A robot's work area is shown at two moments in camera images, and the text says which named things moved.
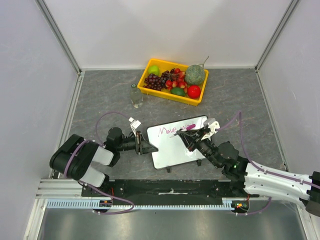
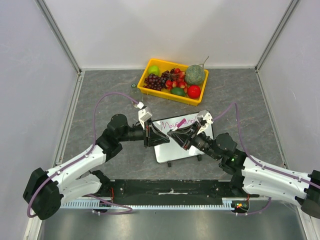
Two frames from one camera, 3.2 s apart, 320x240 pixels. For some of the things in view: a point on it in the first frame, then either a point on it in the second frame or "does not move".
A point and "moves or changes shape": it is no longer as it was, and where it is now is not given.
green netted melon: [194, 74] does not move
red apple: [194, 91] does not move
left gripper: [142, 145] → [163, 138]
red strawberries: [177, 80] does not move
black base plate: [165, 189] does not move
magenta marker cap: [190, 126] moves or changes shape
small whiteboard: [173, 151] moves or changes shape
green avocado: [178, 91] does not move
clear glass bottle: [136, 96] does not move
